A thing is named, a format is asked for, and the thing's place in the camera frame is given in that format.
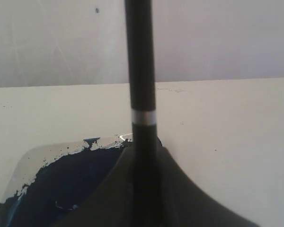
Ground white plate with blue paint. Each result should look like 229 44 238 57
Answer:
0 134 133 227

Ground black paintbrush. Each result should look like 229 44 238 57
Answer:
125 0 161 227

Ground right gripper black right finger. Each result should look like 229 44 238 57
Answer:
157 139 259 227

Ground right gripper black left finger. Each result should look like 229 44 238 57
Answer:
61 147 134 227

